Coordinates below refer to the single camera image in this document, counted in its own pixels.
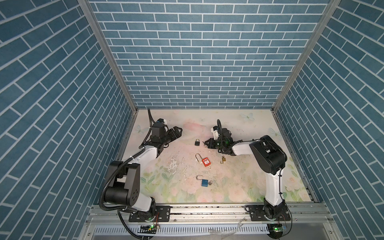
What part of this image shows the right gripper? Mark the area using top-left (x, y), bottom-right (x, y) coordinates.
top-left (203, 138), bottom-right (226, 151)

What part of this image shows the red safety padlock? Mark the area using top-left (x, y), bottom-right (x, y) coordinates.
top-left (195, 154), bottom-right (211, 168)

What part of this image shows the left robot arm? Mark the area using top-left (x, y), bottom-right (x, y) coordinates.
top-left (99, 111), bottom-right (183, 221)

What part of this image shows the small brass padlock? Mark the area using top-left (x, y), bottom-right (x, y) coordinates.
top-left (220, 156), bottom-right (226, 164)

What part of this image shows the blue padlock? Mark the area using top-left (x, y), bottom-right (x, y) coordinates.
top-left (196, 175), bottom-right (213, 187)

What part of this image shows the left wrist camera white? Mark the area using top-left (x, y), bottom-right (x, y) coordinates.
top-left (156, 119), bottom-right (167, 125)

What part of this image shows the aluminium rail base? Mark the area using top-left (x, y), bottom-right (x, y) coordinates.
top-left (79, 202), bottom-right (342, 240)

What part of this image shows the left corner aluminium post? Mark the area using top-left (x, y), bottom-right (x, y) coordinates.
top-left (78, 0), bottom-right (138, 114)

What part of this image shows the corner aluminium post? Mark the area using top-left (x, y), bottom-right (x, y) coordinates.
top-left (78, 0), bottom-right (138, 114)
top-left (272, 0), bottom-right (341, 114)

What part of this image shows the right corner aluminium post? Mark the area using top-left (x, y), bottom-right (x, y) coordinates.
top-left (272, 0), bottom-right (341, 114)

